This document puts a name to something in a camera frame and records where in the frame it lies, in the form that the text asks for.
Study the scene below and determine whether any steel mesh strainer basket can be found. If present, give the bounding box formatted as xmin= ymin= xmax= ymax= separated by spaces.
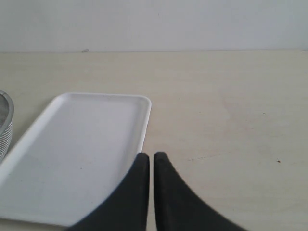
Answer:
xmin=0 ymin=90 xmax=14 ymax=162

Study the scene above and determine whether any white rectangular plastic tray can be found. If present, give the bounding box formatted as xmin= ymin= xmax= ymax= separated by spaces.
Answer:
xmin=0 ymin=93 xmax=151 ymax=227

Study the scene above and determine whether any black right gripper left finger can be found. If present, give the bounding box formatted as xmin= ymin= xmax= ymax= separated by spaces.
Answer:
xmin=67 ymin=153 xmax=150 ymax=231

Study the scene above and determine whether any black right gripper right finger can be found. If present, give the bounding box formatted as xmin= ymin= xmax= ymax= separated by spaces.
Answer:
xmin=154 ymin=152 xmax=244 ymax=231

